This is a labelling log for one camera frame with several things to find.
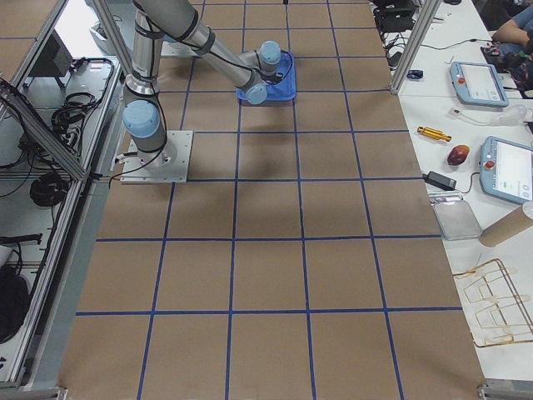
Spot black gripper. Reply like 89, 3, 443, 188
262, 72, 284, 85

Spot blue plastic tray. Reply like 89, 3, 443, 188
235, 50, 296, 107

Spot small blue black device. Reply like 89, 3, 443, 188
406, 69, 424, 81

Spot brass cylinder tool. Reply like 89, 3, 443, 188
416, 127, 452, 143

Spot black power adapter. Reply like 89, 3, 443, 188
422, 171, 456, 191

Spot red fruit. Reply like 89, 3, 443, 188
446, 145, 470, 166

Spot teach pendant far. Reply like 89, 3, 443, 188
450, 62, 509, 108

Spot teach pendant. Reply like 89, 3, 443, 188
450, 62, 509, 108
480, 136, 532, 204

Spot metal tin box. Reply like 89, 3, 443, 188
428, 191, 481, 241

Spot teach pendant near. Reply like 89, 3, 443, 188
480, 136, 532, 204

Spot person at table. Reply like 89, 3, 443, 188
492, 6, 533, 47

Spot cardboard tube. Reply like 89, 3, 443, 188
479, 201, 532, 247

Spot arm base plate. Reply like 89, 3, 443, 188
119, 130, 193, 184

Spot aluminium frame post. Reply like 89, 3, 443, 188
390, 0, 441, 94

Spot gold wire rack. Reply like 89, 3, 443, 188
453, 258, 532, 348

